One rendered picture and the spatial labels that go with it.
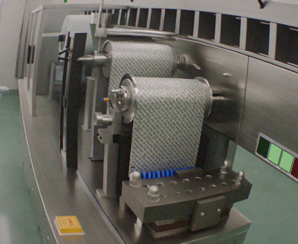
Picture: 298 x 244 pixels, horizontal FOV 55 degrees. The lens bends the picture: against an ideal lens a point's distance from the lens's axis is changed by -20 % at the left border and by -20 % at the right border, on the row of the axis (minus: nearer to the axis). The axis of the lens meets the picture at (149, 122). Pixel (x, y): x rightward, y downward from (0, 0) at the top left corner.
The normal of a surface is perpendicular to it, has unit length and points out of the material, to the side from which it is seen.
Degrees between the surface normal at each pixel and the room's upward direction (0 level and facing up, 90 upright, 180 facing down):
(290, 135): 90
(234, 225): 0
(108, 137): 90
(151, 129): 90
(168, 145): 90
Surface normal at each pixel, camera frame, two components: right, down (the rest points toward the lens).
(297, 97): -0.90, 0.04
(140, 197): 0.11, -0.95
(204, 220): 0.42, 0.31
